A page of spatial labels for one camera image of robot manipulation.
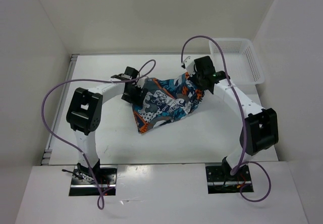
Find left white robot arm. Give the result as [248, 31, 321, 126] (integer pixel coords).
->
[66, 67, 147, 184]

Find colourful patterned shorts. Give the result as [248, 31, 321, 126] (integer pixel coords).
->
[132, 73, 205, 134]

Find aluminium table edge rail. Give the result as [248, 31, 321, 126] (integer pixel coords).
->
[41, 53, 80, 165]

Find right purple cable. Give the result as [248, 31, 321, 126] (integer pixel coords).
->
[180, 35, 272, 203]

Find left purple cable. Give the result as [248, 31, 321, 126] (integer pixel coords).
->
[41, 59, 156, 210]

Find purple cable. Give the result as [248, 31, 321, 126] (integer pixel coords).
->
[41, 59, 156, 210]
[180, 35, 272, 203]

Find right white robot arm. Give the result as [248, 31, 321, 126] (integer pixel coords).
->
[182, 56, 279, 180]

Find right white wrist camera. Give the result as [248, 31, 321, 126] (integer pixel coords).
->
[181, 56, 195, 75]

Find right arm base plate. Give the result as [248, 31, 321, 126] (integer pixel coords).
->
[205, 163, 254, 194]

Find white plastic basket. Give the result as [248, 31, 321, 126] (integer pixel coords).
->
[209, 38, 265, 86]

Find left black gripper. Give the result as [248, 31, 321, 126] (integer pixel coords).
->
[121, 83, 147, 108]

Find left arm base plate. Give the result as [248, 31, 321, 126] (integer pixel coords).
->
[69, 165, 117, 197]

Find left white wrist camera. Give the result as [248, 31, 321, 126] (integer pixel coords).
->
[135, 77, 148, 88]

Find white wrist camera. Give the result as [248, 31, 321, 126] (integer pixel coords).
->
[181, 56, 195, 75]
[135, 77, 148, 88]

